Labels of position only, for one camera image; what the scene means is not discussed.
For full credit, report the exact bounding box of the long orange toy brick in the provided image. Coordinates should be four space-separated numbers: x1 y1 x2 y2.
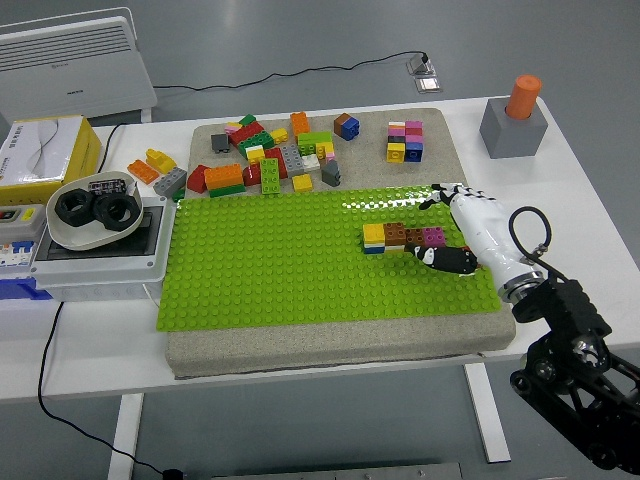
203 163 245 191

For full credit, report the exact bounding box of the long red toy brick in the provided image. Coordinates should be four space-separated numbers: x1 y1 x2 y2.
228 121 267 147

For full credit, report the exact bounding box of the green studded baseplate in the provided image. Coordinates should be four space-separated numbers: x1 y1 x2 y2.
155 182 503 333

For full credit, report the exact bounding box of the grey metal plate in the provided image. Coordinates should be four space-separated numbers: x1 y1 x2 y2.
209 461 464 480

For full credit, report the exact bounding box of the small black circuit board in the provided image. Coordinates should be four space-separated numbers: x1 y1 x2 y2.
88 178 126 197

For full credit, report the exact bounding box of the long lime toy brick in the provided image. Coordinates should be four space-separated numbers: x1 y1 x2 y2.
297 130 334 149

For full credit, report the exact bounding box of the silver floor plate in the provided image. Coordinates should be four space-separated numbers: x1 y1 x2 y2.
414 75 445 95

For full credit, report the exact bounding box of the circuit breaker unit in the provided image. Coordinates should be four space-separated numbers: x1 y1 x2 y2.
0 203 49 269

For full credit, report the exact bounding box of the silver floor socket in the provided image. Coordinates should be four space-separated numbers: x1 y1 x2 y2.
405 52 439 77

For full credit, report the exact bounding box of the black power cord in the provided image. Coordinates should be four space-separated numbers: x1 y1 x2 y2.
37 122 184 480

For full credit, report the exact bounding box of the large black nut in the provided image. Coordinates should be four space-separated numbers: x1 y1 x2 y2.
53 188 97 229
92 193 139 232

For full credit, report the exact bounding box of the green flat toy plate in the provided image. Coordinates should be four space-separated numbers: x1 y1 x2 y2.
259 157 283 195

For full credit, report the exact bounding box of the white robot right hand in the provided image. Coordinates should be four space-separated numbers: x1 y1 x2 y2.
403 182 542 294

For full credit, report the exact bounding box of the yellow tissue box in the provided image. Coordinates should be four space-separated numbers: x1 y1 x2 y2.
0 114 104 206

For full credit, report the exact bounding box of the white table leg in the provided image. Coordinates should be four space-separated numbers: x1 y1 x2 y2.
107 392 146 480
463 363 512 465

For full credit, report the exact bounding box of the white bowl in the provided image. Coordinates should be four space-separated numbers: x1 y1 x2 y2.
45 170 146 252

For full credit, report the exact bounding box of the long green flat brick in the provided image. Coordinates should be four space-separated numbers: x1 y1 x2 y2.
208 183 248 199

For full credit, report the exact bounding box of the grey cube holder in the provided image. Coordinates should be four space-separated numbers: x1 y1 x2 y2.
478 97 550 160

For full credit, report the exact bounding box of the orange cylinder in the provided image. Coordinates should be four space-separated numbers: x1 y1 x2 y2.
507 74 543 120

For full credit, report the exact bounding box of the grey electrical enclosure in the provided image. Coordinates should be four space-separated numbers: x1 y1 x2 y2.
29 196 177 303

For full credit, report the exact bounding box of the light grey toy brick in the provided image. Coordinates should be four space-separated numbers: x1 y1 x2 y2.
279 143 307 177
152 167 189 197

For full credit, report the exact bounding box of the long green toy brick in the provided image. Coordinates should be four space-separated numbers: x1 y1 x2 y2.
237 132 276 157

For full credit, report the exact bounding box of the grey-brown foam mat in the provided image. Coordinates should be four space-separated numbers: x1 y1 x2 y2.
163 107 518 381

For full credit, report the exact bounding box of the black floor cable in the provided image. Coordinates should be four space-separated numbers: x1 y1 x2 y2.
152 49 431 92

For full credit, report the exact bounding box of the dark grey slope brick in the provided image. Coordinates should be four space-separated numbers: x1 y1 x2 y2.
321 159 343 189

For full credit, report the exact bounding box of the white panel heater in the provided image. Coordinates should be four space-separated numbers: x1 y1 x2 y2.
0 6 159 124

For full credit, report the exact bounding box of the red slope brick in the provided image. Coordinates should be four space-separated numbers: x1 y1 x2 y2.
186 164 211 194

